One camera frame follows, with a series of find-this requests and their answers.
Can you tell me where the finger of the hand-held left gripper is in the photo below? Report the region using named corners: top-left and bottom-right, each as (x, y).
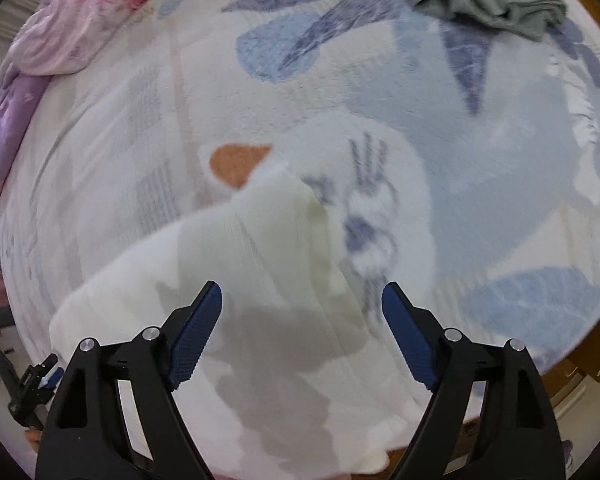
top-left (25, 353), bottom-right (66, 392)

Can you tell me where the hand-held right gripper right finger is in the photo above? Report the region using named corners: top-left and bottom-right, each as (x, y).
top-left (381, 281), bottom-right (566, 480)

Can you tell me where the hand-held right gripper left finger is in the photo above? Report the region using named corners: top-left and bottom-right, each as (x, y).
top-left (35, 281), bottom-right (224, 480)

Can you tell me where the cream button-up shirt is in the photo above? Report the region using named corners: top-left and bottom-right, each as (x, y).
top-left (47, 165), bottom-right (416, 476)

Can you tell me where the wooden nightstand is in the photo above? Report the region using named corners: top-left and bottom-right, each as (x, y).
top-left (540, 350), bottom-right (600, 416)

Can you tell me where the printed bed sheet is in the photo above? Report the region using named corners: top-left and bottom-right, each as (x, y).
top-left (0, 0), bottom-right (600, 480)

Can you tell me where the purple floral quilt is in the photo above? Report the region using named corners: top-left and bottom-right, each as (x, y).
top-left (0, 0), bottom-right (191, 201)

